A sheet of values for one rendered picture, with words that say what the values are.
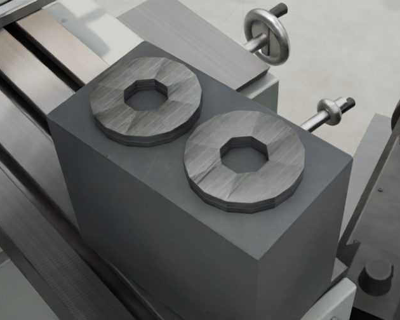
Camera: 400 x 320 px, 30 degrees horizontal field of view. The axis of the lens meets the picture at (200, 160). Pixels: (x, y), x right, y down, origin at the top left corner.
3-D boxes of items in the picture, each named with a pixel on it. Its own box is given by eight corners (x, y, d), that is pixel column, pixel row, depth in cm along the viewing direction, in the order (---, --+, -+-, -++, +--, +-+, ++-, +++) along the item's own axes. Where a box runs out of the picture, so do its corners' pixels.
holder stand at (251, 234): (162, 169, 80) (143, 25, 64) (333, 282, 70) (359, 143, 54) (81, 242, 74) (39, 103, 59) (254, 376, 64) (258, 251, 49)
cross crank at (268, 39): (261, 35, 147) (262, -13, 138) (303, 65, 141) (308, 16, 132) (200, 73, 141) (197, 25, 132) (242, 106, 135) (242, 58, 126)
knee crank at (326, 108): (340, 97, 148) (343, 75, 143) (363, 113, 145) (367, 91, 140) (261, 153, 139) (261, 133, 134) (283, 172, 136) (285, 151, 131)
